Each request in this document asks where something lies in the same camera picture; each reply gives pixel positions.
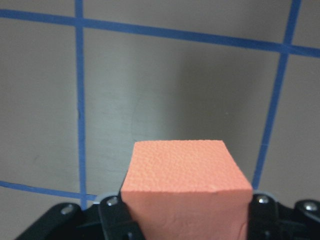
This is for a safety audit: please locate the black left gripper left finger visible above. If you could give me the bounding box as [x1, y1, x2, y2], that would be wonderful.
[94, 192, 145, 240]

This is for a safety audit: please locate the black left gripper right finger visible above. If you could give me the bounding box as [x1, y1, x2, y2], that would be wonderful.
[247, 191, 282, 240]

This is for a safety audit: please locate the orange foam block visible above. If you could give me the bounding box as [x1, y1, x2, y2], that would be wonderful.
[120, 140, 253, 240]

